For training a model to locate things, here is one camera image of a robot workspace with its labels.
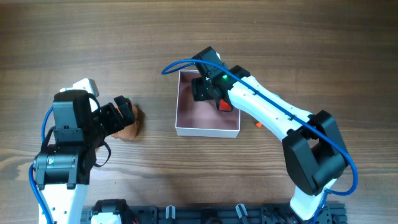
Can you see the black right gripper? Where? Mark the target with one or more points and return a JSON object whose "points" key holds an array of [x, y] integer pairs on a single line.
{"points": [[203, 90]]}

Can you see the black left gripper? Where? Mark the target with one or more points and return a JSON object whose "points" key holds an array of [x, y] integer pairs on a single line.
{"points": [[117, 119]]}

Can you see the red toy truck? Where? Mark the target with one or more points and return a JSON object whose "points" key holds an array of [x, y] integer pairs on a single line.
{"points": [[223, 106]]}

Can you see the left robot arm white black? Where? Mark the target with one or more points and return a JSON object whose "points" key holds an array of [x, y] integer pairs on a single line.
{"points": [[60, 172]]}

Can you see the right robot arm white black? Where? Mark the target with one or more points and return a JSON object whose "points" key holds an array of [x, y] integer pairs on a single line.
{"points": [[314, 150]]}

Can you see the white box pink interior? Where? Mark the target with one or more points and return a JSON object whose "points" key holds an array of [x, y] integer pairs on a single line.
{"points": [[201, 118]]}

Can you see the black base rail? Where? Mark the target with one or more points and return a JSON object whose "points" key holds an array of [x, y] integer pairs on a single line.
{"points": [[117, 211]]}

